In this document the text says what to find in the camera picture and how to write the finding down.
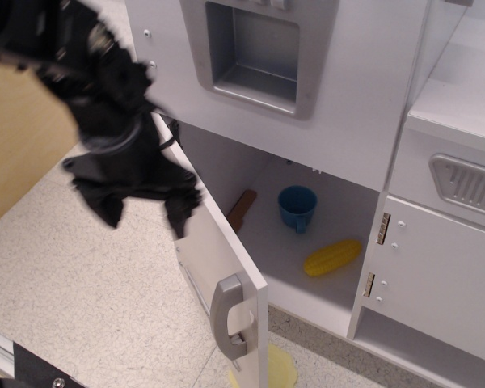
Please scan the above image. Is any white low fridge door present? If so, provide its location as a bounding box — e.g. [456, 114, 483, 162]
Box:
[151, 111, 268, 388]

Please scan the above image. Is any silver oven vent panel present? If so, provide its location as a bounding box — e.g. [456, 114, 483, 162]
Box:
[428, 154, 485, 214]

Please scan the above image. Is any yellow toy corn cob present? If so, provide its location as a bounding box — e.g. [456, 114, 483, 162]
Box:
[303, 239, 362, 276]

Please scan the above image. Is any blue plastic cup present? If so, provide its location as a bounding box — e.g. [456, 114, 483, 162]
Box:
[277, 185, 318, 234]

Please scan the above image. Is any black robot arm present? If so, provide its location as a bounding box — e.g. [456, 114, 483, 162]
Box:
[0, 1, 200, 238]

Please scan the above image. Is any white oven cabinet door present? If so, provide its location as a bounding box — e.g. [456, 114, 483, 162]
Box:
[362, 197, 485, 360]

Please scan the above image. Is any pale yellow plastic plate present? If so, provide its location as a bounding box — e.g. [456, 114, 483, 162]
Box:
[228, 343, 298, 387]

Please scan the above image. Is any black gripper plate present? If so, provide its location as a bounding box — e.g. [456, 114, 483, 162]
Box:
[62, 139, 200, 239]

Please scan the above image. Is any brass door hinge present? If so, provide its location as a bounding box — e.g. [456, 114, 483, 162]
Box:
[376, 212, 391, 245]
[363, 272, 375, 297]

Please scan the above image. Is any silver ice dispenser recess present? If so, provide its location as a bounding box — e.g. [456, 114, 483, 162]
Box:
[180, 1, 339, 120]

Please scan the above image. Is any wooden toy knife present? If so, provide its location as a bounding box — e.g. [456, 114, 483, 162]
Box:
[226, 189, 257, 234]

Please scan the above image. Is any lower brass door hinge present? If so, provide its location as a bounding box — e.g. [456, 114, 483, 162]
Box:
[363, 272, 375, 297]

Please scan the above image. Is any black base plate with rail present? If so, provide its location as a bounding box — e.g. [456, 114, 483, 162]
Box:
[0, 334, 86, 388]

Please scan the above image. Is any upper brass door hinge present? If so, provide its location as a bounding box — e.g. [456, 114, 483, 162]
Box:
[376, 212, 391, 245]

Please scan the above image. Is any plywood side panel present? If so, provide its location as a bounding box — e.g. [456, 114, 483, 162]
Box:
[0, 65, 77, 218]

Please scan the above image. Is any silver fridge door handle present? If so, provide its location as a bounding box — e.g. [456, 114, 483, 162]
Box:
[209, 274, 247, 361]

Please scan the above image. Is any white toy kitchen fridge cabinet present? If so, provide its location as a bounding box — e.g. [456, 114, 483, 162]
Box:
[126, 0, 430, 338]

